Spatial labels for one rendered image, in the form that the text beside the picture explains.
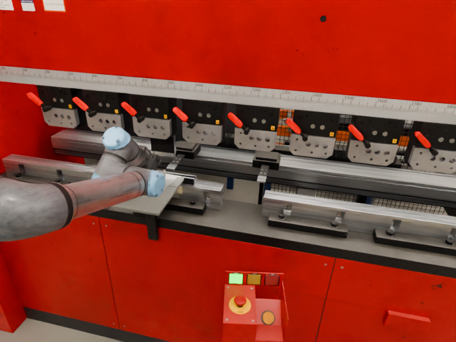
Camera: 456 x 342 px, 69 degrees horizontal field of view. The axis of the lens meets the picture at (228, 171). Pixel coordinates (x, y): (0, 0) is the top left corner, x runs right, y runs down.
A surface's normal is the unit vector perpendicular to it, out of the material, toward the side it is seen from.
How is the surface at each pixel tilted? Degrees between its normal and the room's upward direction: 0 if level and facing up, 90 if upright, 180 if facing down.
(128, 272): 90
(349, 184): 90
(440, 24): 90
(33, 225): 95
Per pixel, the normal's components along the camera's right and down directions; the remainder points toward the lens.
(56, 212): 0.85, 0.04
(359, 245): 0.03, -0.88
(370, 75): -0.22, 0.45
